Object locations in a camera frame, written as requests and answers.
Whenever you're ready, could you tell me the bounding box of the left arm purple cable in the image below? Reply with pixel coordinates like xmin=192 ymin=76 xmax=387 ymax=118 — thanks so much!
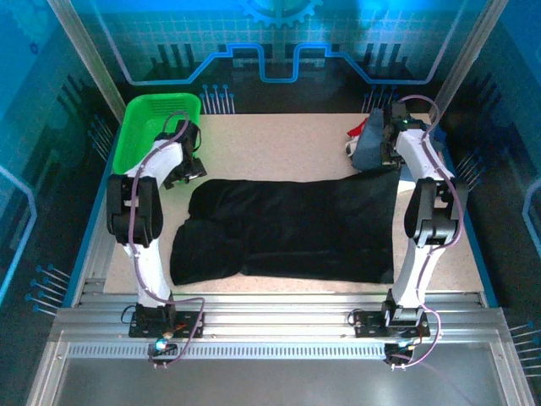
xmin=121 ymin=110 xmax=207 ymax=370

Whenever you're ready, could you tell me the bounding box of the blue-grey t-shirt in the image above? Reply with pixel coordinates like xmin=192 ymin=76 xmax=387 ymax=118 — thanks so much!
xmin=351 ymin=107 xmax=401 ymax=173

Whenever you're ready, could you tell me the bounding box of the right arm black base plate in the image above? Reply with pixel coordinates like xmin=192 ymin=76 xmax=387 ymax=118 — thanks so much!
xmin=349 ymin=307 xmax=431 ymax=339

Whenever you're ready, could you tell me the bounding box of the aluminium frame post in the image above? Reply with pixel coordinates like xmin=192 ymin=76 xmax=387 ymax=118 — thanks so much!
xmin=46 ymin=0 xmax=128 ymax=124
xmin=428 ymin=0 xmax=507 ymax=126

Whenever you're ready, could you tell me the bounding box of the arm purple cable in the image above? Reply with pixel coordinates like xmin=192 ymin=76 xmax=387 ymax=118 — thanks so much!
xmin=121 ymin=110 xmax=207 ymax=370
xmin=388 ymin=95 xmax=466 ymax=371

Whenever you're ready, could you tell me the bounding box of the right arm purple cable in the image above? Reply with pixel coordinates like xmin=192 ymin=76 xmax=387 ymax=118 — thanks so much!
xmin=388 ymin=95 xmax=466 ymax=371

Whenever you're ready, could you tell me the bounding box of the black t-shirt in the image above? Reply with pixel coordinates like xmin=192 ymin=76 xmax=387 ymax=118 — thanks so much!
xmin=170 ymin=168 xmax=401 ymax=287

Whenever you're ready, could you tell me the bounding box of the slotted grey cable duct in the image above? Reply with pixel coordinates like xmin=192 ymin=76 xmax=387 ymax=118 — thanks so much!
xmin=66 ymin=342 xmax=391 ymax=361

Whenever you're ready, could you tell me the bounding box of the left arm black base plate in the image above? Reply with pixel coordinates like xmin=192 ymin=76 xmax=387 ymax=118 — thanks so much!
xmin=128 ymin=304 xmax=207 ymax=339

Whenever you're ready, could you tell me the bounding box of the green plastic basket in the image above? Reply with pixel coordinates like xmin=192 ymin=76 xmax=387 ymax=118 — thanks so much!
xmin=112 ymin=92 xmax=203 ymax=177

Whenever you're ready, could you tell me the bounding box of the small circuit board with LED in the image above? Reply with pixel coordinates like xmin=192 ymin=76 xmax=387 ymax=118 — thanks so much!
xmin=147 ymin=340 xmax=178 ymax=359

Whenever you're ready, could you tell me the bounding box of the metal front tray frame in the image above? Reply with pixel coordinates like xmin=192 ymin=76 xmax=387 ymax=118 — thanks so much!
xmin=25 ymin=325 xmax=534 ymax=406

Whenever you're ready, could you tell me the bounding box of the aluminium mounting rail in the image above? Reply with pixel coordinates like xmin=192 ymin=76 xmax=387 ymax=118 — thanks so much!
xmin=54 ymin=291 xmax=505 ymax=342

